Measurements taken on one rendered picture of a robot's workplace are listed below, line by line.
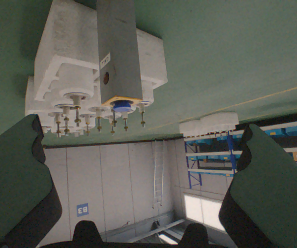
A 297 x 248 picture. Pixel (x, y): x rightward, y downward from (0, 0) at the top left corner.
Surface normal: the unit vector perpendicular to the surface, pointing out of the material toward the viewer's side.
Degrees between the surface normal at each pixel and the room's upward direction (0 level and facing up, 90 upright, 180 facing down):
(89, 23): 90
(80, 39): 90
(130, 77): 90
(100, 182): 90
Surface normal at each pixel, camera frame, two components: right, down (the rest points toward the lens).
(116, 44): 0.63, -0.18
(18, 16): 0.10, 0.98
